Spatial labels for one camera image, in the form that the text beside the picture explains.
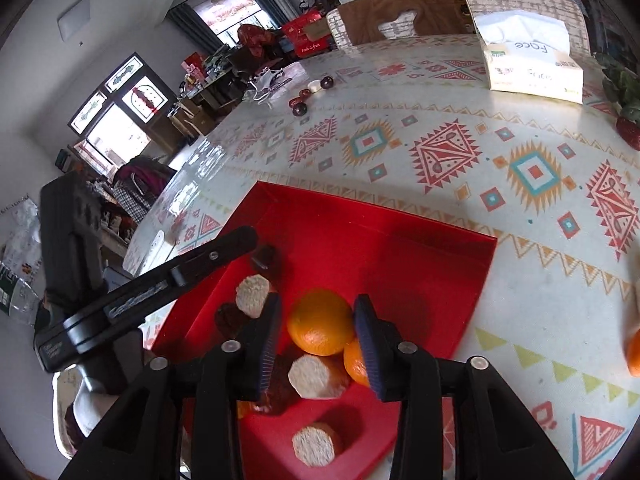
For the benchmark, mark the plaid bag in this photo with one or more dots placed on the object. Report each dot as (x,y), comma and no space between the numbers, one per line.
(135,197)

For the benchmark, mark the red patterned cloth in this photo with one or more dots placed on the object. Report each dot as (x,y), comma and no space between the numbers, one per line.
(255,37)

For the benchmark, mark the stained glass window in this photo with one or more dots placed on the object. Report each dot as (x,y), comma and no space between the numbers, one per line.
(120,105)

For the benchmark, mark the dark smooth date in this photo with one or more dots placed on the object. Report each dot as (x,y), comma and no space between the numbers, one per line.
(263,260)

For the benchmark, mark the red gift box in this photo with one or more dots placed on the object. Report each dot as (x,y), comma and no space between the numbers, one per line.
(302,32)

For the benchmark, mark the large red date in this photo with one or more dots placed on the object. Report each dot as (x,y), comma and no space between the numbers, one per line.
(630,132)

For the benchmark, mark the patterned tablecloth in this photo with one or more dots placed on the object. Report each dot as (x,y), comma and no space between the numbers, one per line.
(525,270)

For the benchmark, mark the large orange mandarin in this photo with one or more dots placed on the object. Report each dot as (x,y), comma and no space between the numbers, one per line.
(320,322)

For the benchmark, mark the small white round item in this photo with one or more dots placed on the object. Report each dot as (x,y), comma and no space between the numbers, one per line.
(314,87)

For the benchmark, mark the chair with patterned cover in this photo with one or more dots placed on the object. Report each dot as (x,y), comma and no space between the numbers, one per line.
(530,2)

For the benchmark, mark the spinach leaves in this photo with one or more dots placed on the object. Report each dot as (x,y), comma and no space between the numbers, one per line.
(622,90)

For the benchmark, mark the chair with brown cover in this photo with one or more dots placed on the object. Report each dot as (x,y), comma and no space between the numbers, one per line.
(435,10)

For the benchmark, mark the white tissue pack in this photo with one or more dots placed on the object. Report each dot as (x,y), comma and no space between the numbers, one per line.
(530,65)

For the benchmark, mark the brown red date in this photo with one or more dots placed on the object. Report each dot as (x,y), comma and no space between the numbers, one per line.
(280,392)

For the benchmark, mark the bright window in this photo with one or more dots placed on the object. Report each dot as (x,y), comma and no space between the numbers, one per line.
(225,10)

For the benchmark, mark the white wall panel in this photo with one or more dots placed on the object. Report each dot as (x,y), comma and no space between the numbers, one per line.
(73,16)

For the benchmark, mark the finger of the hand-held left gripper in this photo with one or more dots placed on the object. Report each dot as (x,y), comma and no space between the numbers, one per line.
(215,255)

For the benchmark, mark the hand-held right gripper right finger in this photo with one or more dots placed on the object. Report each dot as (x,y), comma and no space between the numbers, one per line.
(367,350)

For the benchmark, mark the red plastic tray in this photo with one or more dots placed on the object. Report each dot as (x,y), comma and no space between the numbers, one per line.
(360,250)

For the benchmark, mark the small dark date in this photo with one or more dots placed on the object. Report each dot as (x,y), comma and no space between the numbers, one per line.
(327,82)
(300,109)
(305,94)

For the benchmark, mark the wrinkled red date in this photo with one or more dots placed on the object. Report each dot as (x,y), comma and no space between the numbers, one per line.
(229,320)

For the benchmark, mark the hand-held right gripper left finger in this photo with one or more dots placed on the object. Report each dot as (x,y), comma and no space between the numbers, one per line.
(267,340)

